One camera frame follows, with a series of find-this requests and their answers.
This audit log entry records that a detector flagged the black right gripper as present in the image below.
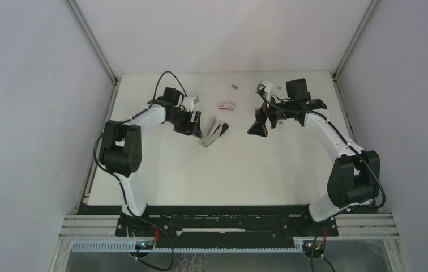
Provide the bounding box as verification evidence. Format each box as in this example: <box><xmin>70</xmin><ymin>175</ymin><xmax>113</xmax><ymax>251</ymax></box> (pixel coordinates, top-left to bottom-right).
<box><xmin>248</xmin><ymin>93</ymin><xmax>295</xmax><ymax>137</ymax></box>

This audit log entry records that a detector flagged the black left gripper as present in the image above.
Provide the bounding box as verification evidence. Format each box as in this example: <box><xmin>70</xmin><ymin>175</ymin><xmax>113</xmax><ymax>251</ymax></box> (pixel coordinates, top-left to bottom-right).
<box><xmin>167</xmin><ymin>108</ymin><xmax>202</xmax><ymax>139</ymax></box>

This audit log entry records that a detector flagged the black and grey large stapler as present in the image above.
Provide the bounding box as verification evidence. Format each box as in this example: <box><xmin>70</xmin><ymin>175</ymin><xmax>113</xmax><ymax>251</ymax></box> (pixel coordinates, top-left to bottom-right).
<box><xmin>201</xmin><ymin>117</ymin><xmax>230</xmax><ymax>148</ymax></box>

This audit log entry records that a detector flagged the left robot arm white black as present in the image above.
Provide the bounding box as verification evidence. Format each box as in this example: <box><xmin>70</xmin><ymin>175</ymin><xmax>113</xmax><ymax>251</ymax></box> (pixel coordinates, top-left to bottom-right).
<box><xmin>96</xmin><ymin>87</ymin><xmax>203</xmax><ymax>236</ymax></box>

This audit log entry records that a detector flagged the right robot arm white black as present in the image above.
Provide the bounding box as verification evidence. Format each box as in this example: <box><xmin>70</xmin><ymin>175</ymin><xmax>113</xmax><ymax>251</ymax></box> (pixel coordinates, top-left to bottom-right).
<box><xmin>247</xmin><ymin>78</ymin><xmax>386</xmax><ymax>236</ymax></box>

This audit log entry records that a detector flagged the red white staple box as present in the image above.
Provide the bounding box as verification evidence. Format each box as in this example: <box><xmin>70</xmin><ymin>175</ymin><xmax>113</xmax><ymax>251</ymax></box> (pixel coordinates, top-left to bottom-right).
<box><xmin>218</xmin><ymin>101</ymin><xmax>234</xmax><ymax>111</ymax></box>

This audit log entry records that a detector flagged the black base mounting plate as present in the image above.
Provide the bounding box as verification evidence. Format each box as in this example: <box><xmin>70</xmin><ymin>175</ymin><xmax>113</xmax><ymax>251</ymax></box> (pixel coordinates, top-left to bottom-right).
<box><xmin>63</xmin><ymin>205</ymin><xmax>377</xmax><ymax>250</ymax></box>

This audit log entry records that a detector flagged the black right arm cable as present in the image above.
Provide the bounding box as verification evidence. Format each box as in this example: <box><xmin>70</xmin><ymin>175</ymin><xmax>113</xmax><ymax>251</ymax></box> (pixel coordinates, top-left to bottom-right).
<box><xmin>257</xmin><ymin>84</ymin><xmax>387</xmax><ymax>209</ymax></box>

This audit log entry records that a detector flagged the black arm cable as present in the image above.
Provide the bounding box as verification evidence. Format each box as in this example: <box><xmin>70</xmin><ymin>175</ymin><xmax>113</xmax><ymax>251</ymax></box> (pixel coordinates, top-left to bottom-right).
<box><xmin>92</xmin><ymin>71</ymin><xmax>189</xmax><ymax>226</ymax></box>
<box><xmin>257</xmin><ymin>84</ymin><xmax>387</xmax><ymax>209</ymax></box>

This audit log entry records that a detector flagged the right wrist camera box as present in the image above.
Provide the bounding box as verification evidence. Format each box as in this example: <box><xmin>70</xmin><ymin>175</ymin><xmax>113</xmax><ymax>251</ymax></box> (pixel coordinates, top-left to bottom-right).
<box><xmin>256</xmin><ymin>81</ymin><xmax>273</xmax><ymax>100</ymax></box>

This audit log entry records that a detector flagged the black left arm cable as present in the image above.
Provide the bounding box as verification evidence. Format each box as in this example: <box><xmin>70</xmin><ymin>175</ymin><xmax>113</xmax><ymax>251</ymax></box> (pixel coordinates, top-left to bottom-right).
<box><xmin>92</xmin><ymin>71</ymin><xmax>189</xmax><ymax>226</ymax></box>

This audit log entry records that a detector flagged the aluminium front rail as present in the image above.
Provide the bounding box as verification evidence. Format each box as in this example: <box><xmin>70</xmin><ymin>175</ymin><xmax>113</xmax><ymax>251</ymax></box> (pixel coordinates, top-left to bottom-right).
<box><xmin>59</xmin><ymin>214</ymin><xmax>399</xmax><ymax>240</ymax></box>

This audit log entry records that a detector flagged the aluminium frame corner post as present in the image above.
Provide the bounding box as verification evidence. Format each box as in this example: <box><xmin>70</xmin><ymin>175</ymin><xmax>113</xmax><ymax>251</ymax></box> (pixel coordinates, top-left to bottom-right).
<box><xmin>63</xmin><ymin>0</ymin><xmax>119</xmax><ymax>85</ymax></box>

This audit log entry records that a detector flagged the white cable duct strip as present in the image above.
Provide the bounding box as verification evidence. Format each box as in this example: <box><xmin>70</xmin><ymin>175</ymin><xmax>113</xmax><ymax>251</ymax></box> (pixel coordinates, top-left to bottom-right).
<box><xmin>71</xmin><ymin>240</ymin><xmax>303</xmax><ymax>253</ymax></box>

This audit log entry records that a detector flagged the right aluminium frame post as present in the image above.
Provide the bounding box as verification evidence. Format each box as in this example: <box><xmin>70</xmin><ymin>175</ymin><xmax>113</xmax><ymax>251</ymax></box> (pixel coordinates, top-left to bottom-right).
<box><xmin>332</xmin><ymin>0</ymin><xmax>381</xmax><ymax>82</ymax></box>

